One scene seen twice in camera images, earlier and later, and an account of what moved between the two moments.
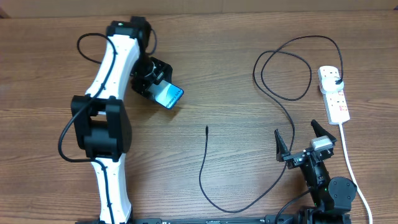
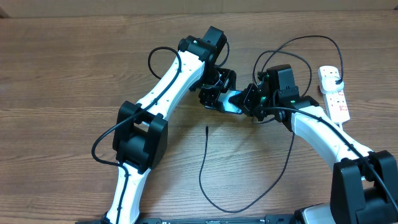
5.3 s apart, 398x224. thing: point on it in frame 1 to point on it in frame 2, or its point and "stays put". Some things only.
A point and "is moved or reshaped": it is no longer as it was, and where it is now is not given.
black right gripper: x=295 y=158 to x=244 y=102
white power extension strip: x=335 y=101 stays put
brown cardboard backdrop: x=56 y=9 stays put
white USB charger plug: x=328 y=84 stays put
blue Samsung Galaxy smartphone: x=166 y=94 is moved or reshaped
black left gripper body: x=150 y=70 to x=209 y=94
